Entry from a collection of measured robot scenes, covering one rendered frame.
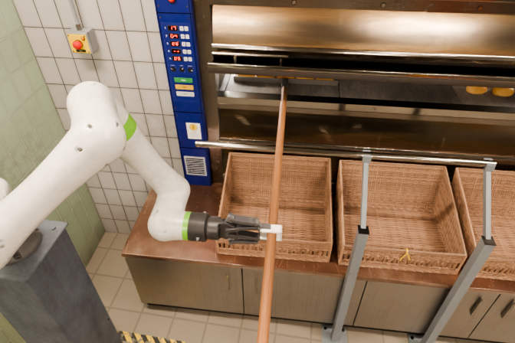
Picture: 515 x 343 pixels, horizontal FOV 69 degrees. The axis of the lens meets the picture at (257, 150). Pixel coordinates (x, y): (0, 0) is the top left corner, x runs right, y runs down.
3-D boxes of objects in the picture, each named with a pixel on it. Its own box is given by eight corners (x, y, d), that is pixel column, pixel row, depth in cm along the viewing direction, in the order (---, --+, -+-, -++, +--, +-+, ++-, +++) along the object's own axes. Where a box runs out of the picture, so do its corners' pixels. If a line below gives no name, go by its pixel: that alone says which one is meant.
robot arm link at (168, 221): (148, 246, 124) (139, 230, 116) (158, 212, 132) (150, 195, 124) (189, 249, 123) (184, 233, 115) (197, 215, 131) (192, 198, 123)
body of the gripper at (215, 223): (209, 210, 122) (237, 212, 122) (211, 227, 128) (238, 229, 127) (205, 227, 116) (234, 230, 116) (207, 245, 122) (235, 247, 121)
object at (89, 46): (79, 47, 180) (72, 26, 174) (99, 47, 179) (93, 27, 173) (71, 53, 175) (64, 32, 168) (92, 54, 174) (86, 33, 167)
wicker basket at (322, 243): (230, 186, 224) (227, 150, 207) (326, 192, 220) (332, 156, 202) (215, 255, 187) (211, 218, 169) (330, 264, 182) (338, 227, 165)
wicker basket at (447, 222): (332, 194, 219) (338, 158, 202) (432, 200, 214) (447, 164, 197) (336, 266, 181) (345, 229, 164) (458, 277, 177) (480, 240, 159)
